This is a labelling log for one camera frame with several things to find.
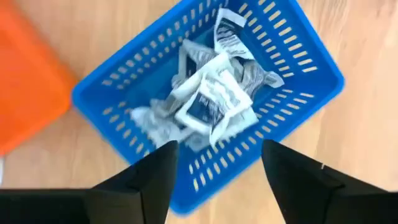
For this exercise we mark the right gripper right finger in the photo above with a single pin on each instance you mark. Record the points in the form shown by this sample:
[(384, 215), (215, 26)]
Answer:
[(326, 205)]

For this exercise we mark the white blue-print pad packet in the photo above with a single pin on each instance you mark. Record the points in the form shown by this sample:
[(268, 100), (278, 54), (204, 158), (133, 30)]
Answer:
[(230, 34), (244, 126), (214, 99), (152, 124), (264, 77), (194, 57)]

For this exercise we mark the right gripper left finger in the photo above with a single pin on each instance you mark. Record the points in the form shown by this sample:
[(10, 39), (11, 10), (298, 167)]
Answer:
[(77, 208)]

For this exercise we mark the orange plastic basket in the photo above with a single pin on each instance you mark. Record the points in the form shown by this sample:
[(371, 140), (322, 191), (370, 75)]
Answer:
[(31, 77)]

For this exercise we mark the blue plastic basket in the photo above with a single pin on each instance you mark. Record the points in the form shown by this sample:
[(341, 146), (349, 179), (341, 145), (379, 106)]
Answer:
[(149, 77)]

